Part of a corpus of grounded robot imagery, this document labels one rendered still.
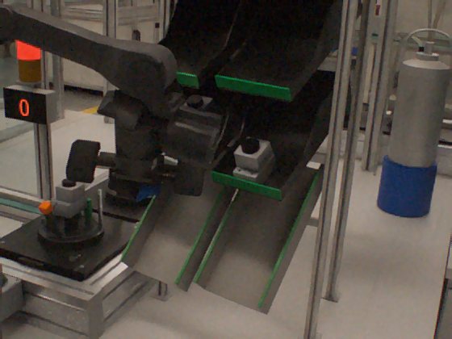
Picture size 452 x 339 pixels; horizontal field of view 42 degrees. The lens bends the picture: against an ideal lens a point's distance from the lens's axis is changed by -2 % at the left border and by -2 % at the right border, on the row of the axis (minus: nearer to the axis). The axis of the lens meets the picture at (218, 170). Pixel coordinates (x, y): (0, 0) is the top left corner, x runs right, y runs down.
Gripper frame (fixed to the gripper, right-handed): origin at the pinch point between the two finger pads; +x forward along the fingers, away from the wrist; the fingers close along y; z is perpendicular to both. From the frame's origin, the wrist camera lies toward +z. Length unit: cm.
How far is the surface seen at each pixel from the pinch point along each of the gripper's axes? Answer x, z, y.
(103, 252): 37.1, 6.2, 7.4
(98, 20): 362, 414, 96
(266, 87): -8.4, 14.7, -17.2
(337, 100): -1.8, 20.1, -30.3
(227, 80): -5.6, 17.7, -11.5
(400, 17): 429, 569, -268
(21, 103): 33, 38, 31
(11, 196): 58, 28, 35
